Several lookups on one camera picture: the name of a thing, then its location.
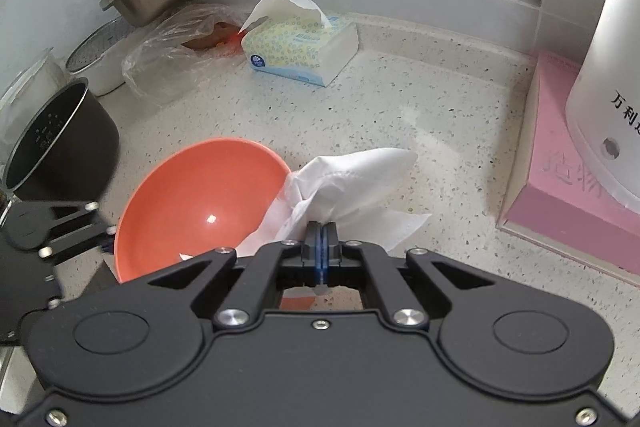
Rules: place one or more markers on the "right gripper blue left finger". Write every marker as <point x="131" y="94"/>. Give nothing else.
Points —
<point x="275" y="267"/>

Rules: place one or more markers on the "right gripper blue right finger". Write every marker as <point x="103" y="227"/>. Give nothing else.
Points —
<point x="367" y="268"/>

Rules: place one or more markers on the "coral footed bowl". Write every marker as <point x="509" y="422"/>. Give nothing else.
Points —
<point x="210" y="194"/>

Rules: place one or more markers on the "white paper tissue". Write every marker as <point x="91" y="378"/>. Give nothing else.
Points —
<point x="348" y="190"/>

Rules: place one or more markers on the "black rice cooker pot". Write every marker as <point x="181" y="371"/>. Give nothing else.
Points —
<point x="68" y="151"/>

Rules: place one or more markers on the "pink box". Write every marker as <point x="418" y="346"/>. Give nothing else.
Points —
<point x="552" y="199"/>

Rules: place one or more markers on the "steel steamer pot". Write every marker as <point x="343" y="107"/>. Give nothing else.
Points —
<point x="99" y="57"/>

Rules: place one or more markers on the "clear plastic bag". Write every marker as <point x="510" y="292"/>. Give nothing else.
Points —
<point x="196" y="43"/>

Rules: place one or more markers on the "tissue pack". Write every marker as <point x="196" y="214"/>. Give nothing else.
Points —
<point x="295" y="39"/>

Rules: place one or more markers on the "white electric kettle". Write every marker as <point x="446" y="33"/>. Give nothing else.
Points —
<point x="602" y="110"/>

